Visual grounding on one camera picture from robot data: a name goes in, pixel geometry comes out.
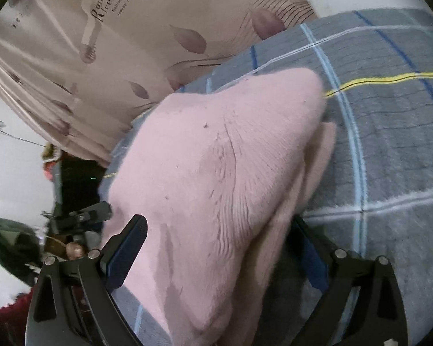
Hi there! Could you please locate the dark object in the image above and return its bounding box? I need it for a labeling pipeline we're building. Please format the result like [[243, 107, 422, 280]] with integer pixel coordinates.
[[53, 151, 109, 217]]

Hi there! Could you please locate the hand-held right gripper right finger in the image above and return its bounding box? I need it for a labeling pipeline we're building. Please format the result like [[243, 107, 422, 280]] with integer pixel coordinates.
[[288, 215, 409, 346]]

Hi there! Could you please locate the thin metal wire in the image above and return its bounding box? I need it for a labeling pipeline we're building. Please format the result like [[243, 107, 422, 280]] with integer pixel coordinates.
[[0, 114, 48, 149]]

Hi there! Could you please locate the grey plaid blanket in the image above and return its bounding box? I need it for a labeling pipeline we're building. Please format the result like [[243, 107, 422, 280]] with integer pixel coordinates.
[[100, 7, 433, 346]]

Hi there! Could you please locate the pink knitted sweater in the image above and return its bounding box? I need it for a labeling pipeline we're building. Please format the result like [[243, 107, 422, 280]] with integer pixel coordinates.
[[97, 67, 338, 346]]

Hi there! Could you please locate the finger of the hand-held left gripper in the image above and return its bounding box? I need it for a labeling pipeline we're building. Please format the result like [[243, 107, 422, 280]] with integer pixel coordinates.
[[77, 202, 113, 225]]

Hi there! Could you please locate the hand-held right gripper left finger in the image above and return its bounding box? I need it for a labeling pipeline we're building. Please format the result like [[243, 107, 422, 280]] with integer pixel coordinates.
[[25, 214, 148, 346]]

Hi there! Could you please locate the dark green cloth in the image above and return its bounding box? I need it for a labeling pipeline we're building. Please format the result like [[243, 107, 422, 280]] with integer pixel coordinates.
[[0, 216, 41, 286]]

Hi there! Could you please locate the beige leaf print curtain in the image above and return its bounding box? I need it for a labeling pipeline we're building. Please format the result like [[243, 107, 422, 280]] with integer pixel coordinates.
[[0, 0, 320, 169]]

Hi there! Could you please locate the colourful cloth item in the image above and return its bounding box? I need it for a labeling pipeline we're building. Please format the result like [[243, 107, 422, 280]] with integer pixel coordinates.
[[41, 143, 64, 181]]

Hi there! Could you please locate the person's left hand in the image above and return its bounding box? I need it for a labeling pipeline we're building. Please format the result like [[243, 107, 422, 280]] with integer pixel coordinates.
[[66, 242, 90, 261]]

